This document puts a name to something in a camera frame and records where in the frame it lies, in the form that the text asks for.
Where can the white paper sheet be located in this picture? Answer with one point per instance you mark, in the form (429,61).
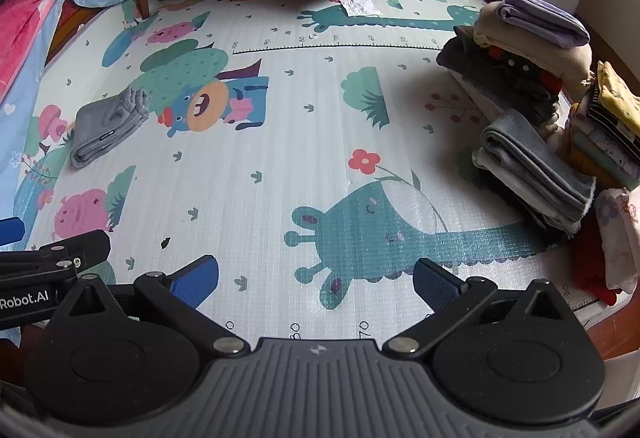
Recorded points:
(357,7)

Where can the pink and blue blanket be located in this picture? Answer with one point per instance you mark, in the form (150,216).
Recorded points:
(30,83)

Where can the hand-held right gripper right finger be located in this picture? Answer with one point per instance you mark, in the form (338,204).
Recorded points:
(435,288)

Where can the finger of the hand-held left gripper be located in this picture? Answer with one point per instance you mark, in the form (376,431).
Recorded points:
(75,245)
(10,231)

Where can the pile of clothes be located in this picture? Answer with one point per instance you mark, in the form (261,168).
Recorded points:
(525,48)

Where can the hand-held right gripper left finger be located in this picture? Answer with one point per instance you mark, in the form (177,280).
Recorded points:
(192,285)

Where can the cartoon printed play mat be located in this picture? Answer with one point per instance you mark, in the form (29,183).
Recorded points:
(300,143)

